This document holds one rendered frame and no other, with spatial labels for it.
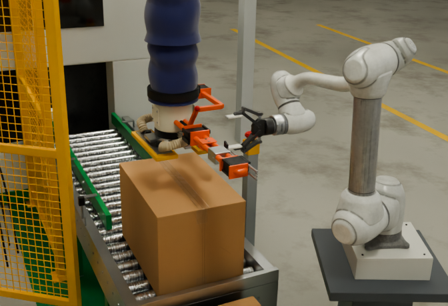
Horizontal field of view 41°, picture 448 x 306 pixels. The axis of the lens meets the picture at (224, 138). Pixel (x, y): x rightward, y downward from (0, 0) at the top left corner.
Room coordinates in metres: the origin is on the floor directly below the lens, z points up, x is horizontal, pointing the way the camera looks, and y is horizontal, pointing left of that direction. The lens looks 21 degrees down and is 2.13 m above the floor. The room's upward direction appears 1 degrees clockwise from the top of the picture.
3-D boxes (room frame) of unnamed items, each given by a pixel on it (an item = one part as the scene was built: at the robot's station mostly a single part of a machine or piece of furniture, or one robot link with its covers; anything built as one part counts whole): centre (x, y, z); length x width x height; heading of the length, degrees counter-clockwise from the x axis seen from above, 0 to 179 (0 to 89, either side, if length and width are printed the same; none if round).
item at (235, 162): (1.98, -0.04, 1.26); 0.08 x 0.07 x 0.05; 26
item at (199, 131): (2.30, 0.11, 1.26); 0.10 x 0.08 x 0.06; 116
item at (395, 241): (2.23, -0.67, 0.87); 0.22 x 0.18 x 0.06; 4
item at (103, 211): (3.45, 0.96, 0.60); 1.60 x 0.11 x 0.09; 26
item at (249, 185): (2.92, -0.14, 0.50); 0.07 x 0.07 x 1.00; 26
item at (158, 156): (2.48, 0.31, 1.16); 0.34 x 0.10 x 0.05; 26
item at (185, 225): (2.52, 0.20, 0.75); 0.60 x 0.40 x 0.40; 24
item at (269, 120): (2.42, -0.16, 1.25); 0.09 x 0.07 x 0.08; 116
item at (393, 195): (2.21, -0.66, 1.01); 0.18 x 0.16 x 0.22; 137
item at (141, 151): (3.68, 0.48, 0.60); 1.60 x 0.11 x 0.09; 26
